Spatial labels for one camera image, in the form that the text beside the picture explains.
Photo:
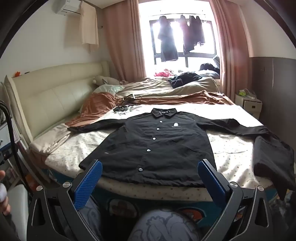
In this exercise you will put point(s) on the person's grey printed pants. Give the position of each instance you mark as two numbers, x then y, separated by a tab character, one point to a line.
161	224

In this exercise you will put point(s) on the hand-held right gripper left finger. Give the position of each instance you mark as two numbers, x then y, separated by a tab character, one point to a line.
89	185

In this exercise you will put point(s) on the black framed window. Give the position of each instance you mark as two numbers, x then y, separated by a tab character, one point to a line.
180	60

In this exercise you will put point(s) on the white chair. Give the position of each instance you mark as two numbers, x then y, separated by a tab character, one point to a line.
18	208

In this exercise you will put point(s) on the dark hanging jacket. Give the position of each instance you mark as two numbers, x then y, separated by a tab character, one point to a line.
167	41

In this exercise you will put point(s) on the cream satin sheet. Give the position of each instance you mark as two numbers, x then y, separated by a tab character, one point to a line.
48	141

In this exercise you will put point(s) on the black button shirt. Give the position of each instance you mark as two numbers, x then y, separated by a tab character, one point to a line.
138	143

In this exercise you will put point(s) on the dark cushion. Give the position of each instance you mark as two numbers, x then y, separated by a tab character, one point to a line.
211	66

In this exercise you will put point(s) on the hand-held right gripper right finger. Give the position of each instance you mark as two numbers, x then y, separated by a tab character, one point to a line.
212	183

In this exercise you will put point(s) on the cream nightstand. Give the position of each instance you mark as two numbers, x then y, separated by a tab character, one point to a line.
249	106

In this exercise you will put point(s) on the black clothes pile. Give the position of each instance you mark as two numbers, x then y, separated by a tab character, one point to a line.
185	78

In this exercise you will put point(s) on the white air conditioner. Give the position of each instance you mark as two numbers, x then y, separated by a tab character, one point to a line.
68	7

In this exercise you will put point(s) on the pink curtain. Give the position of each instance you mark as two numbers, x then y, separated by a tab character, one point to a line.
122	39
231	51

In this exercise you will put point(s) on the cream hanging cloth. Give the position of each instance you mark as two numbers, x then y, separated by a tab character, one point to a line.
89	25

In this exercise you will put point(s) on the orange box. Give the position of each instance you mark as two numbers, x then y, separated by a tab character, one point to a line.
31	180

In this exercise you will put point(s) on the pink cloth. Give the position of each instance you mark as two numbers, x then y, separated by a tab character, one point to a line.
163	74

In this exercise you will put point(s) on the black pants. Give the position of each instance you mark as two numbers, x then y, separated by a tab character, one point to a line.
270	160

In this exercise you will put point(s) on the person's left hand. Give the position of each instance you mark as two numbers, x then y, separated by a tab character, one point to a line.
3	204

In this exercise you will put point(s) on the cream leather headboard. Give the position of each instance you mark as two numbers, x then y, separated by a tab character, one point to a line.
53	99

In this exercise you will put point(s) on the beige plush toy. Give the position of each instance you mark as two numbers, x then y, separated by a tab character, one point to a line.
108	80

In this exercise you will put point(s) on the pale pillow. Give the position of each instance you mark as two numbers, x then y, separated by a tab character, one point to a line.
108	88

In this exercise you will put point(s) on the orange toy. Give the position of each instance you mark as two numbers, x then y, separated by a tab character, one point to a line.
17	74

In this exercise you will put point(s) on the brown blanket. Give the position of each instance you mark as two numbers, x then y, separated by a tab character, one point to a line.
97	106

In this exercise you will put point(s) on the white drawer nightstand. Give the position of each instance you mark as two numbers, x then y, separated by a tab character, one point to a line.
3	134

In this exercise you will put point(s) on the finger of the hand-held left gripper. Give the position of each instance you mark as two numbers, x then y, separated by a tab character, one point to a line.
7	156

